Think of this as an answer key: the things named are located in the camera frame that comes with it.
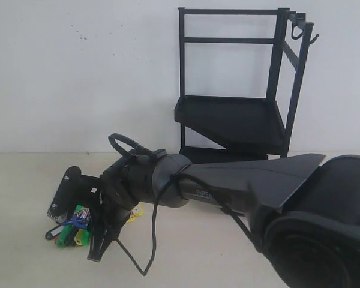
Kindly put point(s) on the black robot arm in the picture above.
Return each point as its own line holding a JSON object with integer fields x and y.
{"x": 301, "y": 212}

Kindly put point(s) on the bunch of colourful key tags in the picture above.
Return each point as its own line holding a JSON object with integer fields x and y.
{"x": 79, "y": 226}

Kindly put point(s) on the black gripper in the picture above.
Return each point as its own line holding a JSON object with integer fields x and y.
{"x": 106, "y": 195}

